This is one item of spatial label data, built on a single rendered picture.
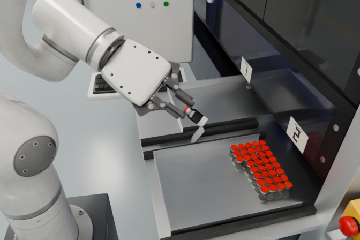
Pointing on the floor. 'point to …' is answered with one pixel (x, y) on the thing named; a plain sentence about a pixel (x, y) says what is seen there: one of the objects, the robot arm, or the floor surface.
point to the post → (339, 184)
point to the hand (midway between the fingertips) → (179, 105)
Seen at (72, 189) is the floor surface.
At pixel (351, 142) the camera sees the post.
